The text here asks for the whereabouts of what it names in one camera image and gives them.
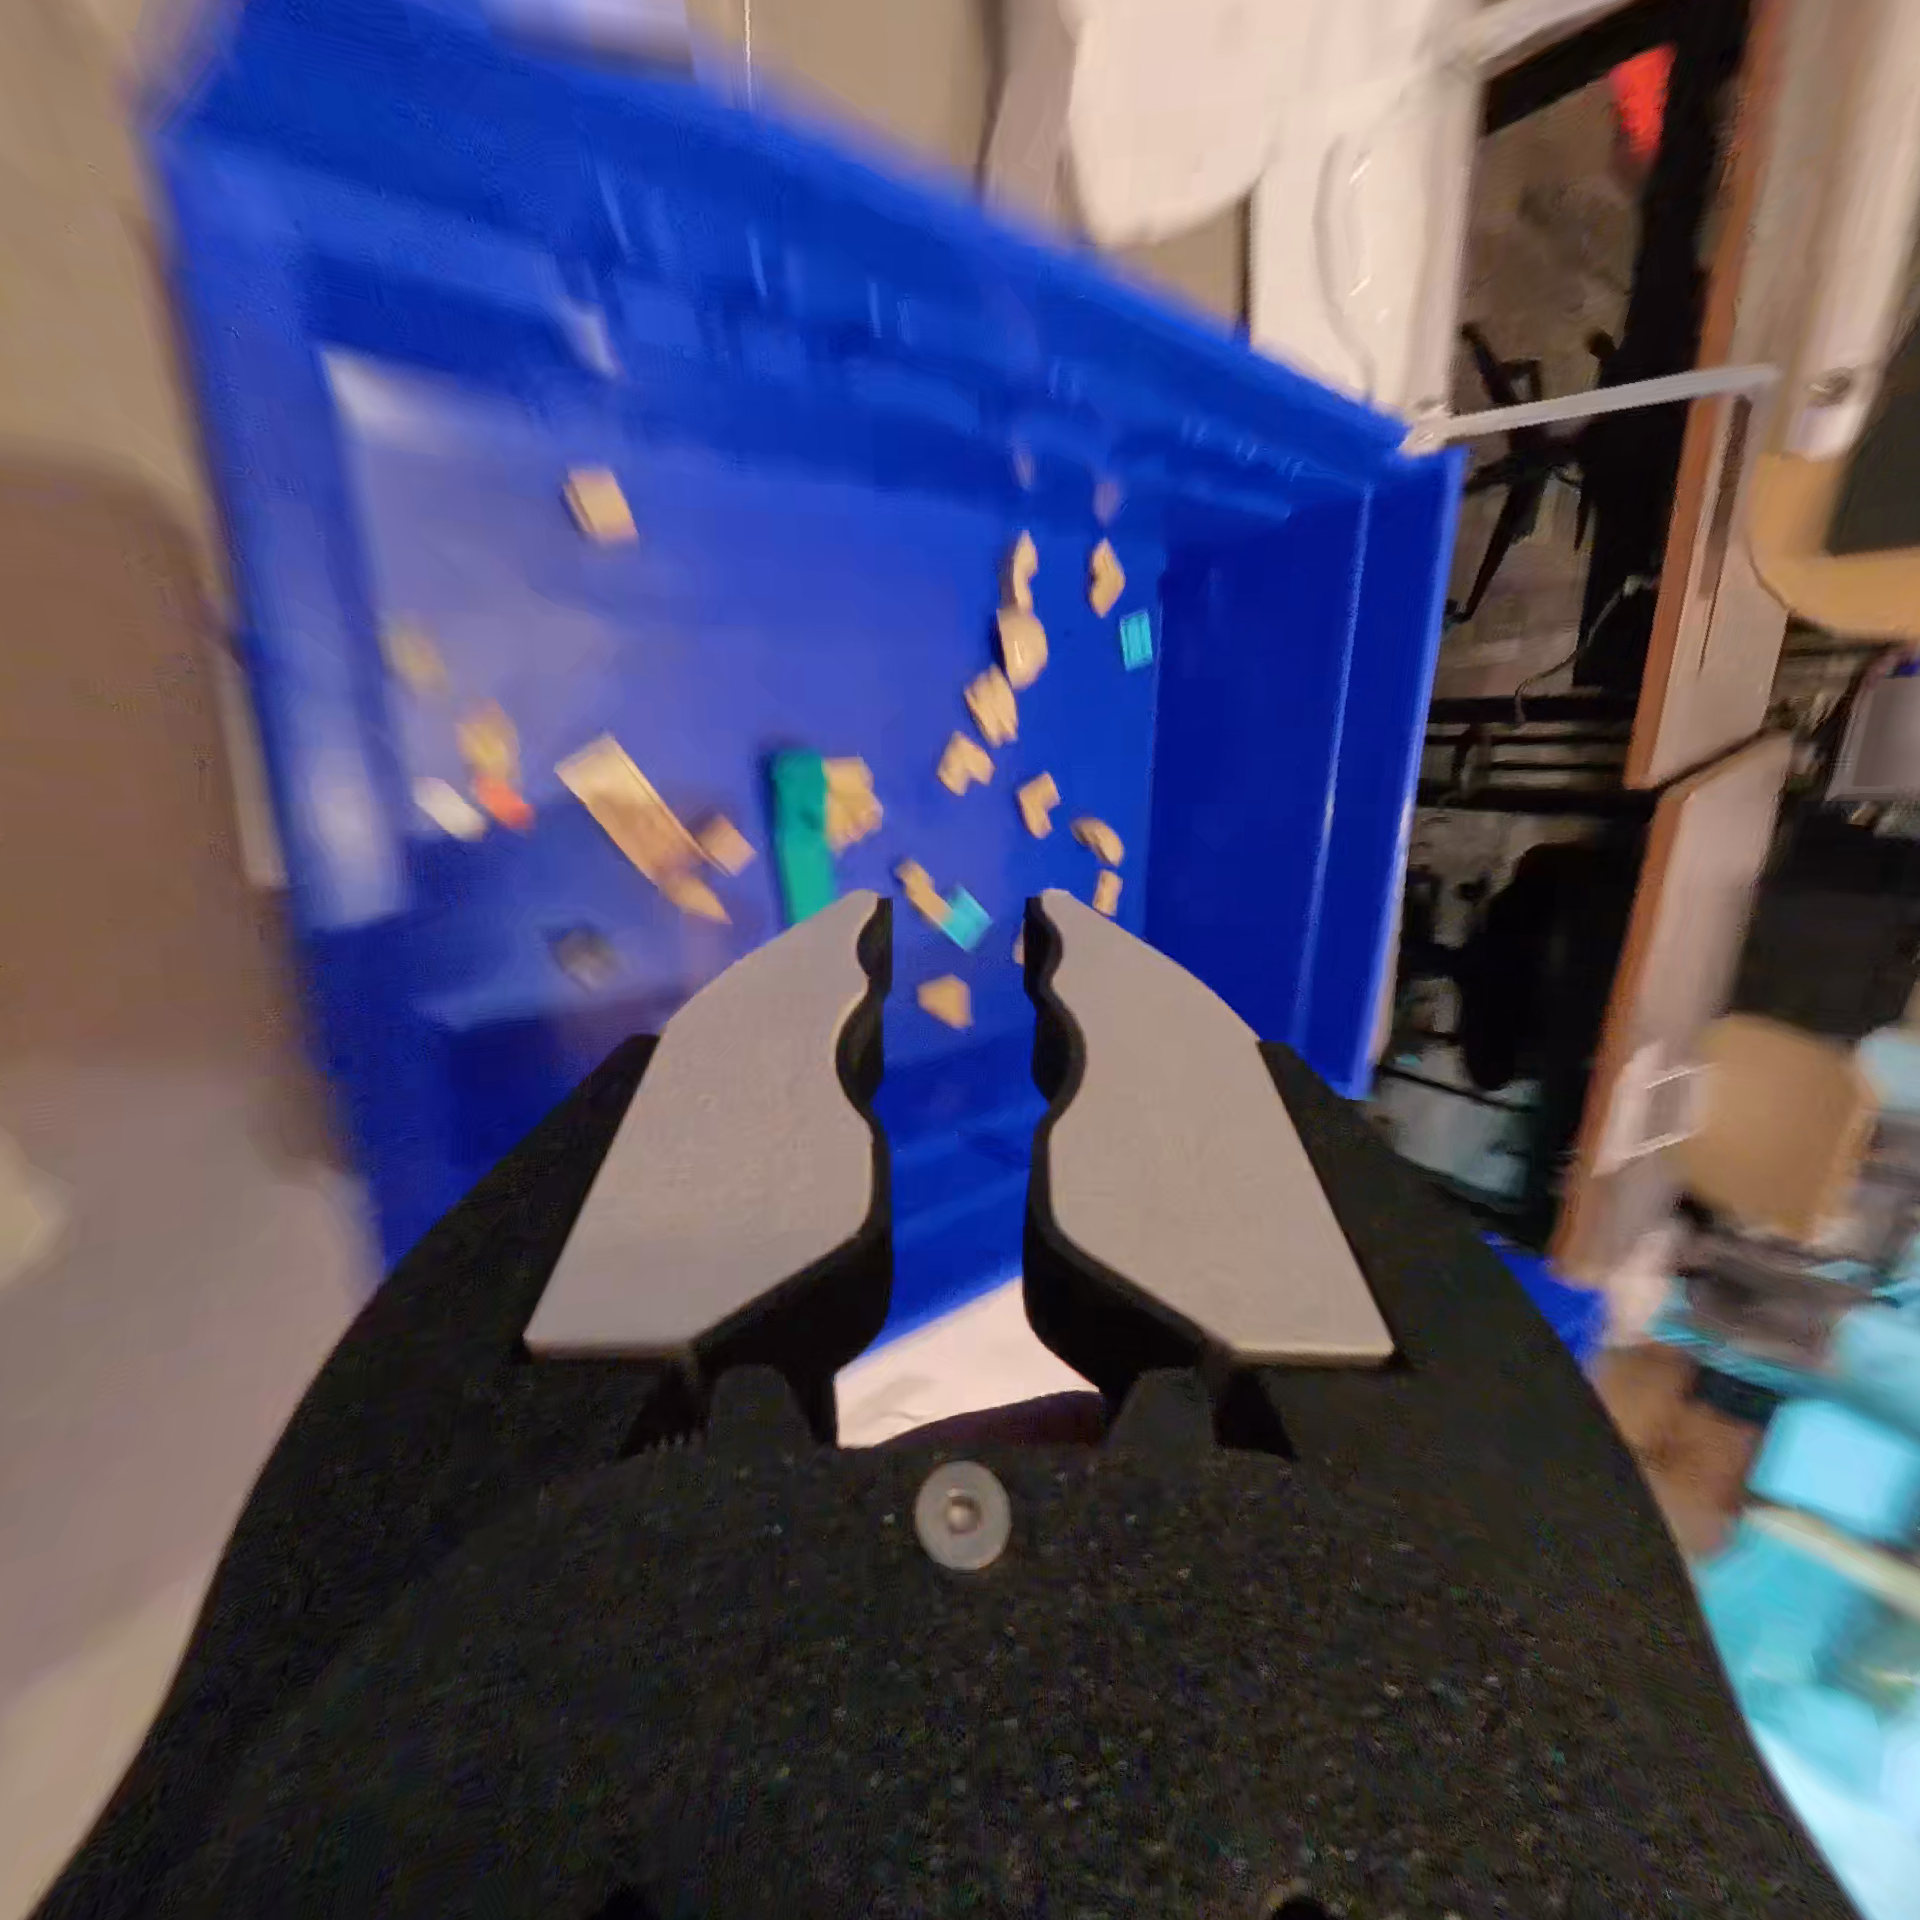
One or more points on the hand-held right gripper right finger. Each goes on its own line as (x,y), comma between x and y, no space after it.
(1201,1187)

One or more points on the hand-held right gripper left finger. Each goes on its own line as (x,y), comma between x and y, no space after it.
(720,1187)

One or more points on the blue plastic bin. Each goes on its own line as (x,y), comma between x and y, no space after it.
(451,332)

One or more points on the grey desk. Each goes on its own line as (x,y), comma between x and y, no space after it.
(122,1200)

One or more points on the green brick separator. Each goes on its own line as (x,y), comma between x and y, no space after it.
(804,834)

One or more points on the scattered tan bricks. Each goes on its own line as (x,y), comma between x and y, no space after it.
(991,706)

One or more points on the plain white sheet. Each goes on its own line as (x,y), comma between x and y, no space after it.
(1201,121)

